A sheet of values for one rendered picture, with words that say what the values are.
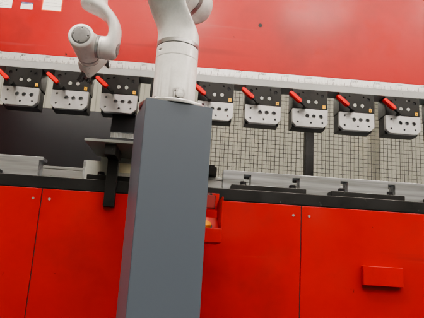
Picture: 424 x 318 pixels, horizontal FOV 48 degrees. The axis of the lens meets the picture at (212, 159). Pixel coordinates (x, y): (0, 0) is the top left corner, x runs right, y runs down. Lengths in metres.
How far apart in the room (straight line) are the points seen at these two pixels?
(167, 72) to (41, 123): 1.41
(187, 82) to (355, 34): 1.11
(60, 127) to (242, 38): 1.08
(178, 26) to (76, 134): 1.33
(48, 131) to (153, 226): 1.52
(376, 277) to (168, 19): 1.17
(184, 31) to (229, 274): 0.89
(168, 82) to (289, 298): 0.93
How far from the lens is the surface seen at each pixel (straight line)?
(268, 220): 1.80
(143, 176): 1.18
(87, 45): 1.63
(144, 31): 2.12
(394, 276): 1.91
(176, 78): 1.30
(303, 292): 1.83
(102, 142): 1.72
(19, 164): 2.03
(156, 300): 1.18
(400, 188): 2.11
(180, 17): 1.37
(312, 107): 2.05
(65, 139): 2.57
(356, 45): 2.22
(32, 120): 2.65
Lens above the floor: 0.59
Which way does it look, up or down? 12 degrees up
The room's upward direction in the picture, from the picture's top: 4 degrees clockwise
